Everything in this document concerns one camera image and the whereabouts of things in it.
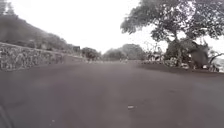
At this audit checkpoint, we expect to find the group of dark trees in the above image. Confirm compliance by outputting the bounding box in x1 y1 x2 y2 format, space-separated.
81 43 147 62

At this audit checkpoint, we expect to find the grey asphalt road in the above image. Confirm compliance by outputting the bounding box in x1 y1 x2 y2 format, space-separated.
0 60 224 128

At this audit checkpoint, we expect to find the wooded hillside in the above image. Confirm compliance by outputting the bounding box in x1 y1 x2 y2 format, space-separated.
0 0 82 55

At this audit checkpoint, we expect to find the large leafy tree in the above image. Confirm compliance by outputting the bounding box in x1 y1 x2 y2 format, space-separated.
120 0 224 70

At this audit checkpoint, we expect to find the stone wall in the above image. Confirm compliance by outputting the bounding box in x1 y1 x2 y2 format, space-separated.
0 41 86 72

